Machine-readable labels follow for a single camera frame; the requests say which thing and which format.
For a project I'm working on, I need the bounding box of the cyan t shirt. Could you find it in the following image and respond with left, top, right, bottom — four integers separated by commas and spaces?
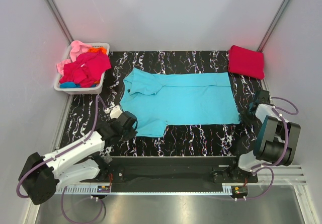
120, 68, 239, 137

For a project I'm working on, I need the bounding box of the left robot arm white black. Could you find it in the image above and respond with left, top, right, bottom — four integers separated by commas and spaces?
16, 111, 137, 205

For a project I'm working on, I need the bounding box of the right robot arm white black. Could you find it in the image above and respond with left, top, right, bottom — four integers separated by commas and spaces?
228, 90, 301, 182

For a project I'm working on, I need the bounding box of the folded red t shirt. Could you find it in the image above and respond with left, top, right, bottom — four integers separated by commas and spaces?
228, 45, 265, 80

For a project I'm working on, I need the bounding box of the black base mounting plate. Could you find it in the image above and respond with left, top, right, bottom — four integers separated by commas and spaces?
100, 157, 258, 194

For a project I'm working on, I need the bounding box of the magenta t shirt in basket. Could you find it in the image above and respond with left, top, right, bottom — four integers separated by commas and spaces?
59, 51, 111, 88

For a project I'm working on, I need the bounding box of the blue t shirt in basket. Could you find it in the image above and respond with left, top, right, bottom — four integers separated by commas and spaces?
59, 82, 96, 89

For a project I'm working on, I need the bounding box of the orange t shirt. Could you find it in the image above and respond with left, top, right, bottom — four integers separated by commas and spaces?
88, 47, 107, 54

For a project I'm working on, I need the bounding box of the light pink t shirt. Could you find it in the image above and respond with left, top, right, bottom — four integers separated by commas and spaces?
56, 40, 92, 76

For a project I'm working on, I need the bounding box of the white plastic laundry basket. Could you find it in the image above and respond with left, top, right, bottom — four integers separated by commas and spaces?
54, 43, 110, 95

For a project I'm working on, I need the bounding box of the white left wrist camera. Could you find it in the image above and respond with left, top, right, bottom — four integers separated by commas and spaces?
104, 105, 123, 119

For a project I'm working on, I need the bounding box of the aluminium frame rail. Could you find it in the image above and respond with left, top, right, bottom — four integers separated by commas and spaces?
257, 165, 306, 185

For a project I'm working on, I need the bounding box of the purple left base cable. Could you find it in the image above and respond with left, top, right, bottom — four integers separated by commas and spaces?
61, 183, 107, 222

